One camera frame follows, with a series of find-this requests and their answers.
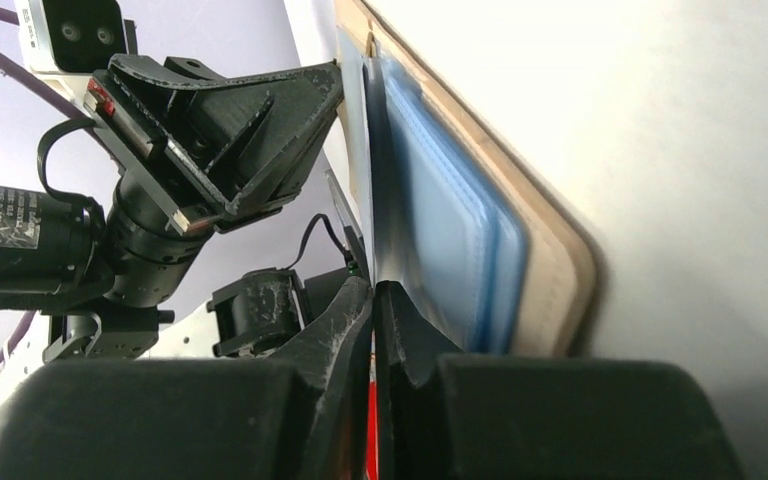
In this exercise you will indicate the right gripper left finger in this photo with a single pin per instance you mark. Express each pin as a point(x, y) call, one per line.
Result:
point(300, 413)

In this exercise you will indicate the beige leather card holder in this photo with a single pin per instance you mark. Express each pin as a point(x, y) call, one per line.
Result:
point(561, 277)

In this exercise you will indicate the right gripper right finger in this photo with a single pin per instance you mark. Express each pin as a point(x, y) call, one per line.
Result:
point(447, 414)

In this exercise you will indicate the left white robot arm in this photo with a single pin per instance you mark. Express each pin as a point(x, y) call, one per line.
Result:
point(53, 268)

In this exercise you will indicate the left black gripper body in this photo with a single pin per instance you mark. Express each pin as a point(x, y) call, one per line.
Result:
point(159, 222)

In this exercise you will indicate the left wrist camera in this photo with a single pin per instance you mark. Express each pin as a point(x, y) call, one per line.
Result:
point(69, 36)

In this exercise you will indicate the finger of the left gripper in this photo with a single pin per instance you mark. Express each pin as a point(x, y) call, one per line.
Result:
point(248, 143)

